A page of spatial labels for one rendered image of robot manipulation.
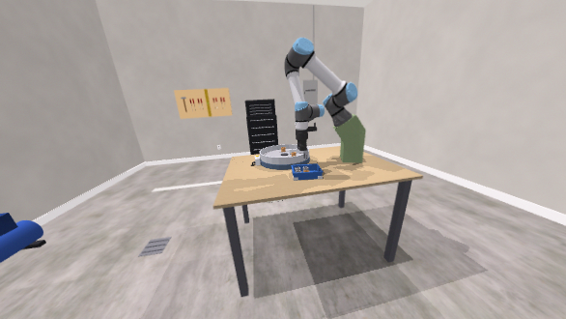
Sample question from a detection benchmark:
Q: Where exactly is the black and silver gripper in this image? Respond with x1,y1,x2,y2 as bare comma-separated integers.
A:
295,122,317,160

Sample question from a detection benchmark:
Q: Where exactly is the blue crate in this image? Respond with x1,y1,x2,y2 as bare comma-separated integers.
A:
292,163,323,181

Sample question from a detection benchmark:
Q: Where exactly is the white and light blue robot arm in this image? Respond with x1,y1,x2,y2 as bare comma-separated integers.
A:
284,38,357,128

